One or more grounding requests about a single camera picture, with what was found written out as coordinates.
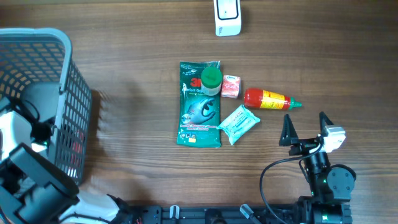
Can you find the green lid plastic jar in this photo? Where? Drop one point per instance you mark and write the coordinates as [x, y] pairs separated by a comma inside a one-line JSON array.
[[211, 81]]

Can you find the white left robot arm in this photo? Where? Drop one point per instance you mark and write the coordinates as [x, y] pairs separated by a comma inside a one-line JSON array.
[[33, 190]]

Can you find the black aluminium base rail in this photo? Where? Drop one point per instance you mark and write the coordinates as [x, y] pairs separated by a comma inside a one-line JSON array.
[[285, 213]]

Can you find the grey plastic mesh basket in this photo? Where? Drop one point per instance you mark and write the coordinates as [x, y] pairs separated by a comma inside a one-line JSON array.
[[37, 68]]

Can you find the red sauce bottle green cap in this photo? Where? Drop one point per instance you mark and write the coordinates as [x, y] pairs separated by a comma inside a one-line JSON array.
[[263, 99]]

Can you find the teal wet wipes pack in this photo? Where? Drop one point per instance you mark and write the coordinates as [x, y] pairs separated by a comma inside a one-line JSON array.
[[238, 123]]

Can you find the green 3M gloves packet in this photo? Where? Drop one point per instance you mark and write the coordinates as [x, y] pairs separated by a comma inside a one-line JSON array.
[[199, 113]]

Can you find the white barcode scanner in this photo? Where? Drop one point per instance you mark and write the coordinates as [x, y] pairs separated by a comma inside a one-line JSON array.
[[228, 21]]

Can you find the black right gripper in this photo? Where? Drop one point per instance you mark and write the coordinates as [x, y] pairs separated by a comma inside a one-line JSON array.
[[289, 137]]

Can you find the orange tissue pack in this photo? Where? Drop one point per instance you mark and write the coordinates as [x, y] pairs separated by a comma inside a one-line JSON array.
[[231, 86]]

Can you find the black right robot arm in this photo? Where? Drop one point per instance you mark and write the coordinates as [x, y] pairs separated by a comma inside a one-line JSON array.
[[331, 185]]

